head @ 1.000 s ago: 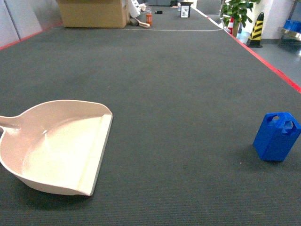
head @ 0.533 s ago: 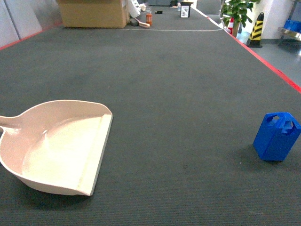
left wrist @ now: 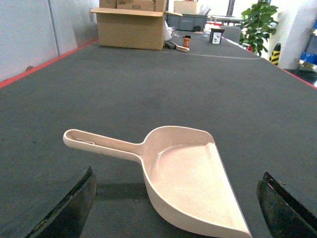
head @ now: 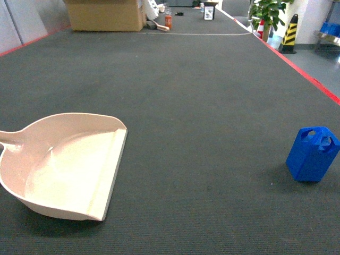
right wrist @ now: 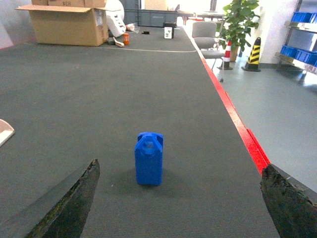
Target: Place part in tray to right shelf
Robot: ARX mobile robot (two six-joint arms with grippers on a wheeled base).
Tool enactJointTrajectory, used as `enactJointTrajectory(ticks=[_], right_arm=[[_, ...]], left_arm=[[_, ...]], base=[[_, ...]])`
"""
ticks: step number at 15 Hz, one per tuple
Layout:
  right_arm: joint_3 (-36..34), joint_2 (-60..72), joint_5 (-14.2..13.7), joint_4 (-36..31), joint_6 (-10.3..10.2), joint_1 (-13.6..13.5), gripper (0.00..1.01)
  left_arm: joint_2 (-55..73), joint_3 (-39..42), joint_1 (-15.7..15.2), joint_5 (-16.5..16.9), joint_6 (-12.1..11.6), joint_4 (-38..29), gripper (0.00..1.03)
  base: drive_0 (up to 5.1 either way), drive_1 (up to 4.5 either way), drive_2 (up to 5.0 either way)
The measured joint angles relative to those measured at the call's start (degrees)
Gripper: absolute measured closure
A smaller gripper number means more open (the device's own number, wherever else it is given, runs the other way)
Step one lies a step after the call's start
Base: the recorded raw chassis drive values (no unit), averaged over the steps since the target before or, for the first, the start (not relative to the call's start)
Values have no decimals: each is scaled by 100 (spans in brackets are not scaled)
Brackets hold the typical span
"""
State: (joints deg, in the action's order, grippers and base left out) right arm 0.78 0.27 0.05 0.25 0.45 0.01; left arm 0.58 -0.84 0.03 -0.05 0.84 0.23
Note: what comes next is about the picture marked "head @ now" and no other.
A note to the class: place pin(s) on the beige plastic dustpan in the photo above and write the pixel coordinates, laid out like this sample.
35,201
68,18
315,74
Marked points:
64,165

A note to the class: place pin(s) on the blue plastic block part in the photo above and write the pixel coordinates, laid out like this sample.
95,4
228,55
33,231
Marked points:
312,153

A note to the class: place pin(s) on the wooden hand brush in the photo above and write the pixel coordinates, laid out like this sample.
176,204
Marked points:
153,25

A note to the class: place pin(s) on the orange can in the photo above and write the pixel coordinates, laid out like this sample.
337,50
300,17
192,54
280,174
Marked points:
168,21

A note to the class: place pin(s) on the small framed sign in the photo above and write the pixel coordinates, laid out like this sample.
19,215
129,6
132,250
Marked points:
209,11

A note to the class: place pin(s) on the red white traffic cone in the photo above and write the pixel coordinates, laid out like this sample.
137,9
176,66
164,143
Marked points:
260,29

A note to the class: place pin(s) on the large cardboard box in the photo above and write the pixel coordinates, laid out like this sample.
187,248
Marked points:
113,16

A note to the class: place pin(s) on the black yellow striped bollard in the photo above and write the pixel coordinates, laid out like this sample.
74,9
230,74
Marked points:
288,41

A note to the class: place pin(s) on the potted green plant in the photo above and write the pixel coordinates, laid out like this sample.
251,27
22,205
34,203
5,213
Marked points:
269,10

